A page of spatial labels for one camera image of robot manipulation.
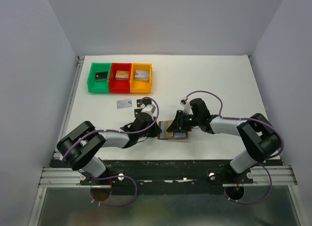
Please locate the gold VIP card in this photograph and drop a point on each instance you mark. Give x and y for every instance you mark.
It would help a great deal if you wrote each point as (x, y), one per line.
(165, 134)

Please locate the right white knob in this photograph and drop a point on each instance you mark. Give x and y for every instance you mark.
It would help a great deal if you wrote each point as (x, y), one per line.
(211, 176)

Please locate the red plastic bin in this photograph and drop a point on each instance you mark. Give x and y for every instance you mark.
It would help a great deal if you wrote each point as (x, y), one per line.
(116, 86)

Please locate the white knob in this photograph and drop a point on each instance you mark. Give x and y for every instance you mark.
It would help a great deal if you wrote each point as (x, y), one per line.
(121, 177)
(211, 176)

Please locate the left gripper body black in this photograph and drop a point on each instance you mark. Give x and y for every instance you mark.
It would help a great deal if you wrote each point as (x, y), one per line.
(151, 132)

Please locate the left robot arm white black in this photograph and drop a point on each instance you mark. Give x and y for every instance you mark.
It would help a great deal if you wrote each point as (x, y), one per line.
(80, 146)

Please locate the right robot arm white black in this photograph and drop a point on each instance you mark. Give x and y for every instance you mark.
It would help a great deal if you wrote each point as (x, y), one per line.
(257, 134)

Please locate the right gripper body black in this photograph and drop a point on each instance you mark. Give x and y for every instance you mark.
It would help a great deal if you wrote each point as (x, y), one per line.
(190, 120)

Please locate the silver card stack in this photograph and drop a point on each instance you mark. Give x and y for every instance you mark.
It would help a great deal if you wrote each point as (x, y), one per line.
(141, 75)

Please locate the orange plastic bin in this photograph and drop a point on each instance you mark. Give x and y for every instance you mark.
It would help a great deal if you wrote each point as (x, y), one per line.
(140, 87)

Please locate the left white knob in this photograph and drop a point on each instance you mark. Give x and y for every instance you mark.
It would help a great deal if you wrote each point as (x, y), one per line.
(121, 177)

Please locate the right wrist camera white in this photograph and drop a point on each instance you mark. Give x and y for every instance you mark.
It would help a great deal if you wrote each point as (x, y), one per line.
(186, 105)

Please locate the green plastic bin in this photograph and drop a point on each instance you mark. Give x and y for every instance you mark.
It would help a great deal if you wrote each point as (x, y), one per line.
(98, 87)

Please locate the silver VIP card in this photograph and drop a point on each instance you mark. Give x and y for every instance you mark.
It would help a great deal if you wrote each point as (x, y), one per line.
(124, 104)

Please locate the tan card stack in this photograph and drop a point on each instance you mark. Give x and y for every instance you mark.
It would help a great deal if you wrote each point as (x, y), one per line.
(122, 75)

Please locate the aluminium frame rail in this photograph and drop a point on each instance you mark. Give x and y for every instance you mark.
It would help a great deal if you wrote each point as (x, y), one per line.
(231, 78)

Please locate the black VIP card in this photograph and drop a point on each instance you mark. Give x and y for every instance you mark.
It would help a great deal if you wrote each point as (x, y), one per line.
(137, 112)
(141, 103)

